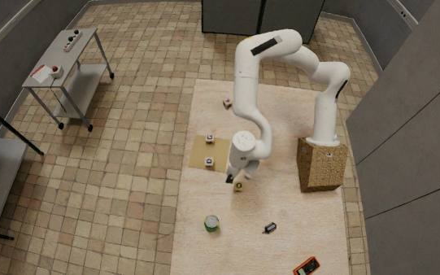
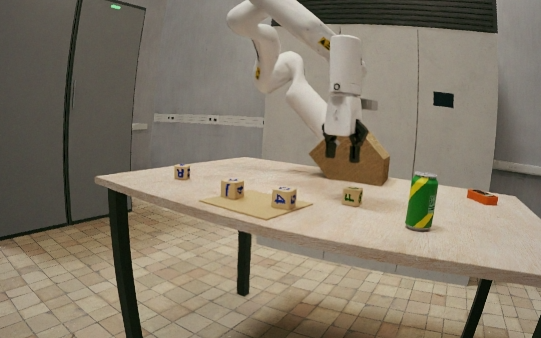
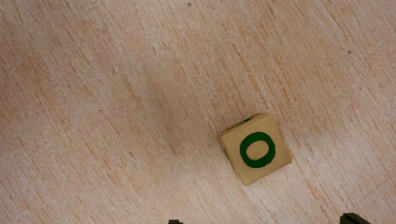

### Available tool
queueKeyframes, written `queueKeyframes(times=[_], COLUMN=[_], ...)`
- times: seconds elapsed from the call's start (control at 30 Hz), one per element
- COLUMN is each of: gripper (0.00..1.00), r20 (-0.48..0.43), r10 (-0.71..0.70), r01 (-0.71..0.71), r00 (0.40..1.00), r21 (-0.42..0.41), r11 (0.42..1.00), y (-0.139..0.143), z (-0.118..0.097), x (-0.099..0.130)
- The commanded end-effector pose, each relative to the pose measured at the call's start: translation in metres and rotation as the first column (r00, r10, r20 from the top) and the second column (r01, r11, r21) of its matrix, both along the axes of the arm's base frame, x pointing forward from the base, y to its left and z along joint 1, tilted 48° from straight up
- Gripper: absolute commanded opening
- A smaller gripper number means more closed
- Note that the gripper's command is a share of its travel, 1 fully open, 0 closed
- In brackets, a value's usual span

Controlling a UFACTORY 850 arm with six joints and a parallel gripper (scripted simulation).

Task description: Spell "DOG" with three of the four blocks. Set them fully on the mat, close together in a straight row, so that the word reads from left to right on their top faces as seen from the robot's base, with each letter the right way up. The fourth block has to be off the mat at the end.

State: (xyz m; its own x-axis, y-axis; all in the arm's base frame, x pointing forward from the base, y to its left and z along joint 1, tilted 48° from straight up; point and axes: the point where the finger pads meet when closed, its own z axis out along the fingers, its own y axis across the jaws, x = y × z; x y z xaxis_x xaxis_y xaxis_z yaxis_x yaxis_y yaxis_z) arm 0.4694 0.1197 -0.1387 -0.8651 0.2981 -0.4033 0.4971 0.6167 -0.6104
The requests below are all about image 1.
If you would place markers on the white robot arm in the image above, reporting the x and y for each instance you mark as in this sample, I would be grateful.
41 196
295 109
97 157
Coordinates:
245 89

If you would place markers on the tan flat mat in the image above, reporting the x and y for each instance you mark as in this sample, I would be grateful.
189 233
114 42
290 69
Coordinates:
219 151

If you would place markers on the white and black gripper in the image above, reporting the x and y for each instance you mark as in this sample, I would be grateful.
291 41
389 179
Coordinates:
231 172

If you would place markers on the green and yellow striped drink can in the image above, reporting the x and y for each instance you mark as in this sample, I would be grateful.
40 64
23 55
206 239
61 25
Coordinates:
211 222

